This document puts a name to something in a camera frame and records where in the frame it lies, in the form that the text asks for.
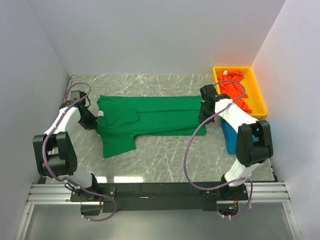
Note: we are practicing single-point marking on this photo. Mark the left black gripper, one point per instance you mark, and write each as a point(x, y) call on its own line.
point(89, 121)

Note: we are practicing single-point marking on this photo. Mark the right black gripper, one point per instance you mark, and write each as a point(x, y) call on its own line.
point(203, 113)

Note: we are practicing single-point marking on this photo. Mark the green t-shirt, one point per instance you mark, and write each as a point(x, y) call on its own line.
point(123, 118)

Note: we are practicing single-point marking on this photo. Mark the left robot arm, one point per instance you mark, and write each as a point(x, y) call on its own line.
point(54, 153)

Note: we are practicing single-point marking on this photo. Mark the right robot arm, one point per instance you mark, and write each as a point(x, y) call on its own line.
point(253, 144)

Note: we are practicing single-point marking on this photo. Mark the blue folded t-shirt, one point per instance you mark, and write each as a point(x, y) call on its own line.
point(230, 136)

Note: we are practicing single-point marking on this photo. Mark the orange t-shirt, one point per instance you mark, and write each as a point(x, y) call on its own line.
point(230, 86)

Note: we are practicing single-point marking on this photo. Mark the yellow plastic bin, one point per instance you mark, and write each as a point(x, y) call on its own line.
point(249, 84)

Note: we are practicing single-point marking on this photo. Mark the black base beam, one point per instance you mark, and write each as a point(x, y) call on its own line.
point(169, 196)

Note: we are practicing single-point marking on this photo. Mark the aluminium frame rail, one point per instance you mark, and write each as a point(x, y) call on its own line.
point(57, 194)

